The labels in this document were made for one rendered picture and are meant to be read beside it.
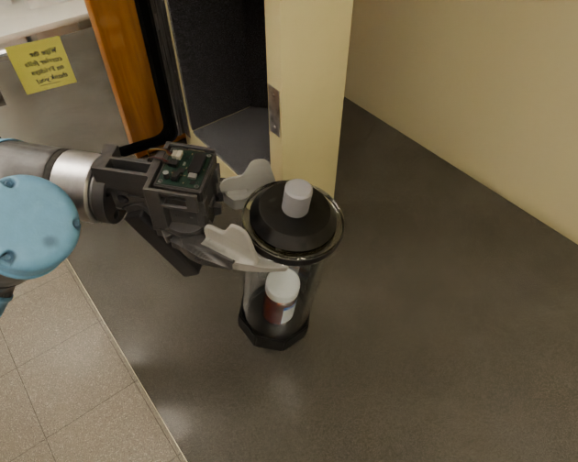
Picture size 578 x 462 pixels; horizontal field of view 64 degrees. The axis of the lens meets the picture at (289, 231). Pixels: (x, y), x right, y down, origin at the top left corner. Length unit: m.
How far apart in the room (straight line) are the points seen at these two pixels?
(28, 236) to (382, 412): 0.47
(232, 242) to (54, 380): 1.47
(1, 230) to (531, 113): 0.79
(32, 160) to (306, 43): 0.33
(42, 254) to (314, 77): 0.39
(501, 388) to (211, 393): 0.39
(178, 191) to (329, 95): 0.29
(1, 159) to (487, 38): 0.74
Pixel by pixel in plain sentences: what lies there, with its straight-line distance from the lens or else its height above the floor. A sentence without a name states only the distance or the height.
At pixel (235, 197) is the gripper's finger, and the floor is 1.18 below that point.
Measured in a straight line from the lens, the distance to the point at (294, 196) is 0.44.
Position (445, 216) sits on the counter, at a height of 0.94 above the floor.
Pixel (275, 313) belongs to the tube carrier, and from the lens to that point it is 0.56.
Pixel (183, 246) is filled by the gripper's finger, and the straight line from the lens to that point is 0.49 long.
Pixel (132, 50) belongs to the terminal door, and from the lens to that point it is 0.84.
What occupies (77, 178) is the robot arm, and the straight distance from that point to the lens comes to 0.51.
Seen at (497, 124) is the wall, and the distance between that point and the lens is 0.94.
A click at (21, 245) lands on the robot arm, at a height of 1.29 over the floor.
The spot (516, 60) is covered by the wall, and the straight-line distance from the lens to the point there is 0.89.
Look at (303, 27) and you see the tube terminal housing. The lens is 0.58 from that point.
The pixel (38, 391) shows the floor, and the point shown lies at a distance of 1.88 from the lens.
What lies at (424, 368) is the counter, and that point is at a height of 0.94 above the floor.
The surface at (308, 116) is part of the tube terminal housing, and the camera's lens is 0.65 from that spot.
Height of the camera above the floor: 1.54
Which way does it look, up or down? 48 degrees down
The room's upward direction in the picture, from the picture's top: straight up
